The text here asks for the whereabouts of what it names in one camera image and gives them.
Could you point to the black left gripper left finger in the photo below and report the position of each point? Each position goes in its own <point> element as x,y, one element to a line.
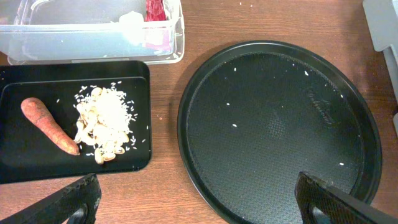
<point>75,203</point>

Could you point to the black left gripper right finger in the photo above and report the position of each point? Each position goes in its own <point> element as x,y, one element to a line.
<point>335,205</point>

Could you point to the pistachio shells and rice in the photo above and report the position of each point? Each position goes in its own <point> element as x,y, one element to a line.
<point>109,120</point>

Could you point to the orange carrot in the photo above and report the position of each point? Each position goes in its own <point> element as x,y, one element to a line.
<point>38,114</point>

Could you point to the black rectangular tray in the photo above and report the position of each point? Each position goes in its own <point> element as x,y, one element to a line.
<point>28,154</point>

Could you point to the round black tray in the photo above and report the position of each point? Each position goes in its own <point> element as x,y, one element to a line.
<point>256,114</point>

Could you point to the red wrapper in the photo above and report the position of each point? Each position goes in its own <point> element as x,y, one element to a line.
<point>156,38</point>

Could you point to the crumpled white tissue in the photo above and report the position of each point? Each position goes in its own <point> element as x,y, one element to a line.
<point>131,27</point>

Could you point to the clear plastic bin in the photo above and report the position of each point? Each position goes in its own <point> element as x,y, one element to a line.
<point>74,31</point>

